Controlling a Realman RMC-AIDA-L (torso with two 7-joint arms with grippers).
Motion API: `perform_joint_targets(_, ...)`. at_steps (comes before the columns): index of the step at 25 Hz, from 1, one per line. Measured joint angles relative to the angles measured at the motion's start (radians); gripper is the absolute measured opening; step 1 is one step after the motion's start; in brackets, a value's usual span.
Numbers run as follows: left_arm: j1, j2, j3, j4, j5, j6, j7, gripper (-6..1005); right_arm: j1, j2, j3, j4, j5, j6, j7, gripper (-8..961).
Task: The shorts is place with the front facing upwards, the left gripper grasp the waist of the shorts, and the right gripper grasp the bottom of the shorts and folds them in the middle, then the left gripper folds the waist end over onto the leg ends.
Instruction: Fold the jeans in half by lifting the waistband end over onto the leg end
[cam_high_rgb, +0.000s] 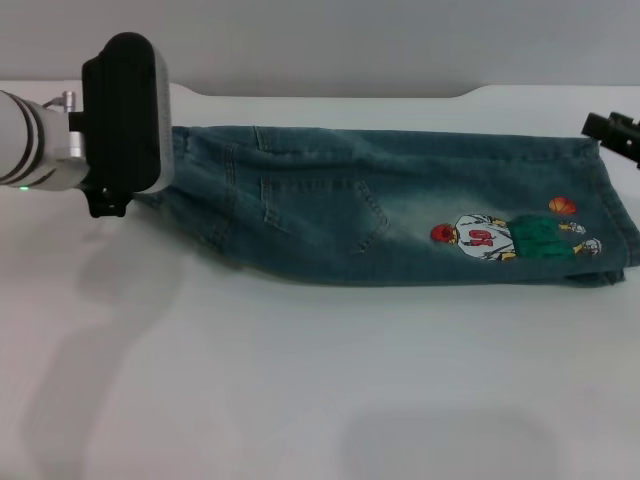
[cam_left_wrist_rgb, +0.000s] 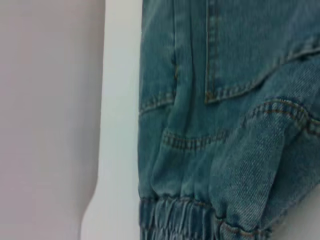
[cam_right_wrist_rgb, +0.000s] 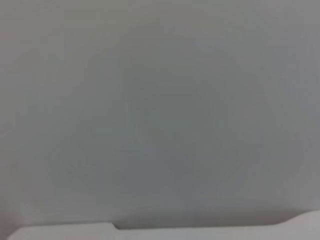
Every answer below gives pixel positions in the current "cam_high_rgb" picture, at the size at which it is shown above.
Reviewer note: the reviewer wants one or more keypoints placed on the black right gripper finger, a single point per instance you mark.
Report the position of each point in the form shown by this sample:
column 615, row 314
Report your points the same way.
column 612, row 132

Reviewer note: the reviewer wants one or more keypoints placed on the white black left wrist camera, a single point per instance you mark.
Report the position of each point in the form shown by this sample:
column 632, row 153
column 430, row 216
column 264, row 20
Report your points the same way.
column 127, row 115

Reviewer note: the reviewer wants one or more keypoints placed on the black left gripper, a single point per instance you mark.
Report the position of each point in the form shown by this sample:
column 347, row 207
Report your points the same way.
column 107, row 202

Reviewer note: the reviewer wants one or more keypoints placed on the blue denim shorts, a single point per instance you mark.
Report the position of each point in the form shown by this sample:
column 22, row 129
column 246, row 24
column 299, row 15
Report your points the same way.
column 375, row 215

